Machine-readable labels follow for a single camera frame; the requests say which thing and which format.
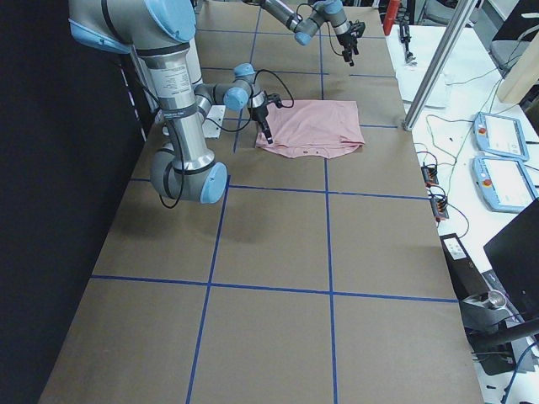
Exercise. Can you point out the black monitor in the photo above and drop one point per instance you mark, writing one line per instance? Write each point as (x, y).
(513, 254)

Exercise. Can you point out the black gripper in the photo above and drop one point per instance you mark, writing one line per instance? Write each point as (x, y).
(259, 114)
(346, 42)

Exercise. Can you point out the red fire extinguisher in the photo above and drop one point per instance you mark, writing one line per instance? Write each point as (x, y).
(390, 16)

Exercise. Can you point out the upper orange terminal block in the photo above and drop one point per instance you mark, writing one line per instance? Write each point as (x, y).
(429, 174)

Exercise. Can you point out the pink Snoopy t-shirt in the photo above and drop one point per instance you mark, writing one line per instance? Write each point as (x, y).
(313, 128)

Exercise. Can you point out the aluminium frame post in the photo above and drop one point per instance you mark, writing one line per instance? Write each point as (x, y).
(442, 53)

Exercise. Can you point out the lower blue teach pendant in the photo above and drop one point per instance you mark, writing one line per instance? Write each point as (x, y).
(503, 183)

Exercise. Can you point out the metal cup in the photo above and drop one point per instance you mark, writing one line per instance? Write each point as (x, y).
(496, 300)

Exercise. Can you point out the black box with label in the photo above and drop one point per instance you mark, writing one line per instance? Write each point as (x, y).
(467, 281)

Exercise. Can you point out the beige cardboard tube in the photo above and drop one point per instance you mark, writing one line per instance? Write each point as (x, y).
(522, 76)

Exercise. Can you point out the lower orange terminal block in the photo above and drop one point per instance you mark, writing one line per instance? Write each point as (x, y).
(438, 205)

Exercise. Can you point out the blue teach pendant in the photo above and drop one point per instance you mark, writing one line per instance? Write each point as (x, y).
(503, 183)
(500, 135)

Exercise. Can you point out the black tool on table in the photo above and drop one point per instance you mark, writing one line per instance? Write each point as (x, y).
(405, 39)

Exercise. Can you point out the upper blue teach pendant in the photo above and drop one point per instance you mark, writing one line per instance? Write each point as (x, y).
(500, 135)

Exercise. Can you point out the orange terminal block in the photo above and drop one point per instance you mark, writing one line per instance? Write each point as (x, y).
(429, 174)
(438, 205)

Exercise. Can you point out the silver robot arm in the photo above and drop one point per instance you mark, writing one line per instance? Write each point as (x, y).
(159, 32)
(307, 19)

